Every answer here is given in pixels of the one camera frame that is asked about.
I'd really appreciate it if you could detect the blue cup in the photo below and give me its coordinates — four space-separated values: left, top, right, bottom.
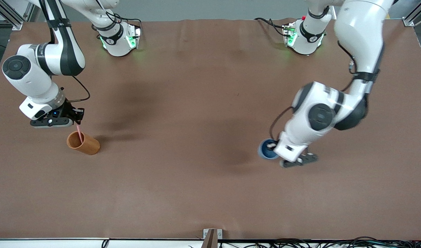
258 138 281 160

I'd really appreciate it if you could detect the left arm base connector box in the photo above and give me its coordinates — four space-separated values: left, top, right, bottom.
282 22 298 48

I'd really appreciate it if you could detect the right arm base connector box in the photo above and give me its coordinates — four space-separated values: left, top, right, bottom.
127 25 142 49

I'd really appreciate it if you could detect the orange cylindrical cup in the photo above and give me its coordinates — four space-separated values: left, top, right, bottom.
67 131 101 155

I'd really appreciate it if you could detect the brown table cover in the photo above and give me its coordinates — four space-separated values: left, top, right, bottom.
0 19 421 240

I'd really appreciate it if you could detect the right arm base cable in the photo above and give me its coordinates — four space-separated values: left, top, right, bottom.
91 0 142 39

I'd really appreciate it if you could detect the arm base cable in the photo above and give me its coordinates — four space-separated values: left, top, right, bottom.
91 0 142 39
254 17 291 37

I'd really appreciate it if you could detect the aluminium frame profile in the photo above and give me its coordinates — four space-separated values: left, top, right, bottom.
402 0 421 27
0 0 37 31

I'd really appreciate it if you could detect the brown camera post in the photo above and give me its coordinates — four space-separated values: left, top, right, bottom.
201 229 218 248

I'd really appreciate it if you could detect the left arm base cable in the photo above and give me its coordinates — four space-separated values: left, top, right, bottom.
254 17 291 37

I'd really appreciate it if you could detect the black cable bundle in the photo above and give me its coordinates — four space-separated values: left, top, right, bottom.
217 236 421 248

